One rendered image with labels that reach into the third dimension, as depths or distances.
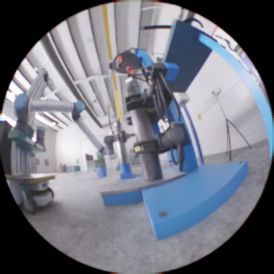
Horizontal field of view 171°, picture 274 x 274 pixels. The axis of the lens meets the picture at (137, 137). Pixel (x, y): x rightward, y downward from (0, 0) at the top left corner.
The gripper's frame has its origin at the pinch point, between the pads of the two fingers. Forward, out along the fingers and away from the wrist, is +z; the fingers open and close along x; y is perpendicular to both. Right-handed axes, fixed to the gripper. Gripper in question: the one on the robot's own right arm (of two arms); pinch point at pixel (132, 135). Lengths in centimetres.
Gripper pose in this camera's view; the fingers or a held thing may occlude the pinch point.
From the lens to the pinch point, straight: 105.1
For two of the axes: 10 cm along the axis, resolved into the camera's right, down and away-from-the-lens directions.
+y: 0.5, -2.7, -9.6
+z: 9.8, -1.8, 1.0
